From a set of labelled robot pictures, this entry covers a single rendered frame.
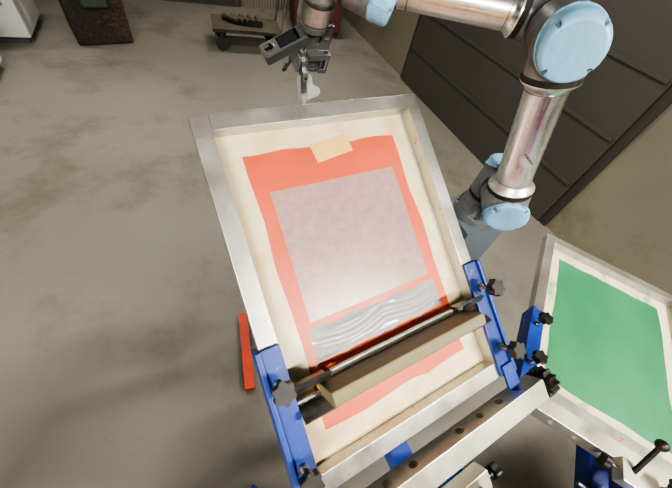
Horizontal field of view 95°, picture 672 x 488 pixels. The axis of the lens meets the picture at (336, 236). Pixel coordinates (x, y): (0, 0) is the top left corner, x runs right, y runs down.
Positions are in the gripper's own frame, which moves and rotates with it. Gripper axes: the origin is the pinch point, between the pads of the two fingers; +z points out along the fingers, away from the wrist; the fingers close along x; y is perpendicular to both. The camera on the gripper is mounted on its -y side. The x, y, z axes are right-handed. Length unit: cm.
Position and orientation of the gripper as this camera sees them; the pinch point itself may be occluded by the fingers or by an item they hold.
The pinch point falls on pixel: (290, 91)
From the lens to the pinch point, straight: 96.1
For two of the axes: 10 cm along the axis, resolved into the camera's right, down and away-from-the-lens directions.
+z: -2.9, 3.9, 8.7
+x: -3.9, -8.8, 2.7
